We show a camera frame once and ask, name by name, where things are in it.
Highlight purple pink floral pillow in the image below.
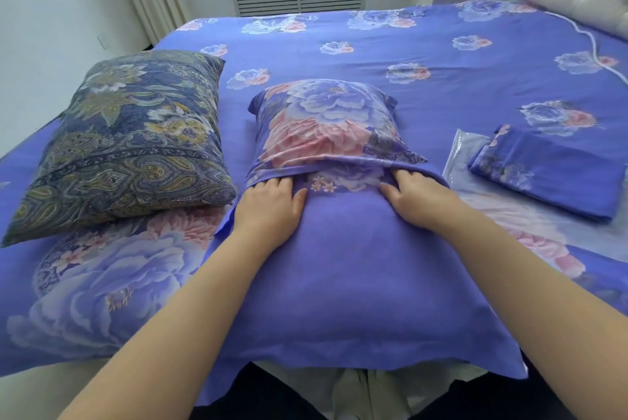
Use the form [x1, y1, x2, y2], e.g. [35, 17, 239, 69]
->
[247, 78, 428, 196]

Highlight purple floral bed sheet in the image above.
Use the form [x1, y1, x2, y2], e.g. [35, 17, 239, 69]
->
[0, 0, 628, 378]

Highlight white cable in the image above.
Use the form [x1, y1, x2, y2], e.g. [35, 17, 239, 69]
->
[543, 10, 628, 85]

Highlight person's right hand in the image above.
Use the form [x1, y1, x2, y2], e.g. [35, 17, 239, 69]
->
[378, 169, 465, 235]

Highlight person's right forearm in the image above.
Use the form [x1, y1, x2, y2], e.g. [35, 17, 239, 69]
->
[432, 206, 628, 420]

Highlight clear plastic bag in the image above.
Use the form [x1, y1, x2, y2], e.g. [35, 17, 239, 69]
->
[443, 129, 589, 259]

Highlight folded purple floral cloth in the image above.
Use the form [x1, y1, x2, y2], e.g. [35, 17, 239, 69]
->
[467, 124, 628, 224]

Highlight person's dark trousers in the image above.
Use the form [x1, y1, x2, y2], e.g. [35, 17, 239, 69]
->
[188, 352, 566, 420]

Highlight person's left hand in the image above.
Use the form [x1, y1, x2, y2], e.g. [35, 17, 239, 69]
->
[233, 177, 309, 252]

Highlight dark blue paisley pillow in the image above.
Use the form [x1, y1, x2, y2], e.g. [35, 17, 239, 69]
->
[1, 49, 237, 249]

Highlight person's left forearm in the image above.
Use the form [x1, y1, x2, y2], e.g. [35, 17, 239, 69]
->
[58, 231, 301, 420]

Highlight plain purple pillowcase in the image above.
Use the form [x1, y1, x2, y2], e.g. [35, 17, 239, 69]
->
[196, 160, 529, 407]

